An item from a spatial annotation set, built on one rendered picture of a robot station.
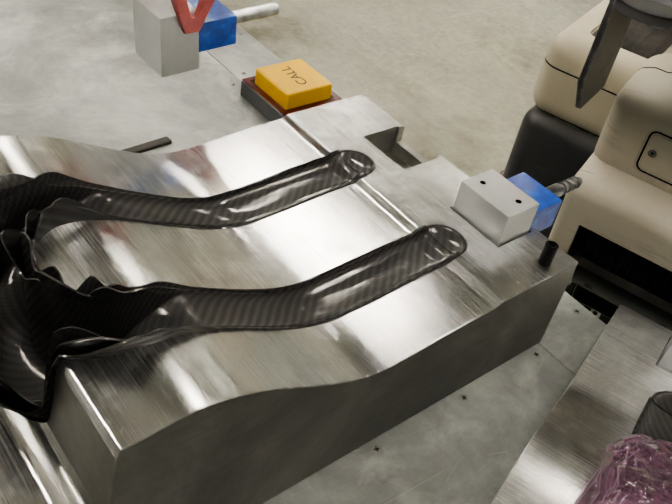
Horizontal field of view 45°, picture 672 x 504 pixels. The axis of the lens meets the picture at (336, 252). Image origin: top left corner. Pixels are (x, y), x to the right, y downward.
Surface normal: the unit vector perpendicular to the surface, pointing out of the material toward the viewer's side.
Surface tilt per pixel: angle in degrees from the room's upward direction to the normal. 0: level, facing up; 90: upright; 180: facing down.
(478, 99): 0
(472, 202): 90
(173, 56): 89
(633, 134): 98
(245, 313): 28
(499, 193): 0
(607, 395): 0
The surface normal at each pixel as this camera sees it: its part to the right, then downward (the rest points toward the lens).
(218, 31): 0.59, 0.58
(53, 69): 0.15, -0.74
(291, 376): 0.51, -0.80
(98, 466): -0.76, 0.23
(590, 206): -0.59, 0.57
